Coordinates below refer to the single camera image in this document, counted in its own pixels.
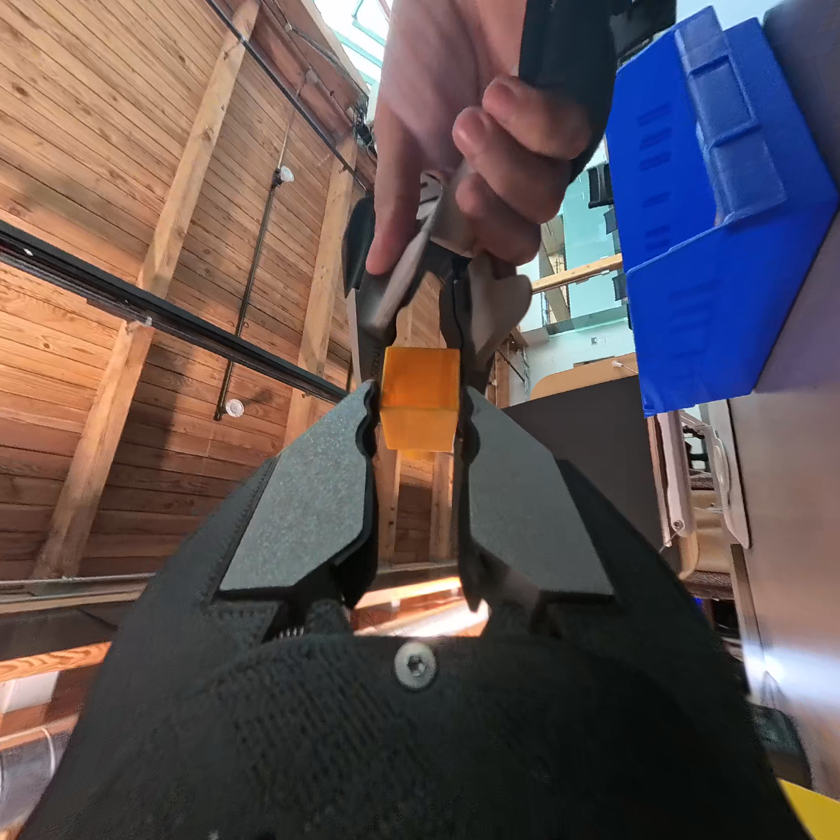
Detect tan board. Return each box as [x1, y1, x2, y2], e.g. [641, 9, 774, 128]
[528, 364, 639, 401]

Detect person's right hand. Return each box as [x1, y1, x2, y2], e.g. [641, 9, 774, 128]
[364, 0, 595, 277]

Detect silver ventilation duct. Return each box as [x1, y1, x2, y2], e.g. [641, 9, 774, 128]
[0, 728, 74, 811]

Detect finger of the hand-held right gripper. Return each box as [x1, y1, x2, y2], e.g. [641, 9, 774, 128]
[441, 252, 534, 389]
[357, 172, 442, 385]

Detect black ceiling rail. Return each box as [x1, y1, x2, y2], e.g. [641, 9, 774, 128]
[0, 220, 349, 404]

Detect blue plastic bin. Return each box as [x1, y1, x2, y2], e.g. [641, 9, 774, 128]
[604, 7, 840, 417]

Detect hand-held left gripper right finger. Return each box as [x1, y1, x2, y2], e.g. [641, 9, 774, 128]
[457, 386, 616, 613]

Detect orange plastic part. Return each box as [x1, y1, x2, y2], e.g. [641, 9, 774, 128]
[379, 346, 462, 460]

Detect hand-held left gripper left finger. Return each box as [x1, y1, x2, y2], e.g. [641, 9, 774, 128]
[218, 382, 380, 606]

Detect yellow plastic bin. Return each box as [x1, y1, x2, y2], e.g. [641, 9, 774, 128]
[777, 781, 840, 840]

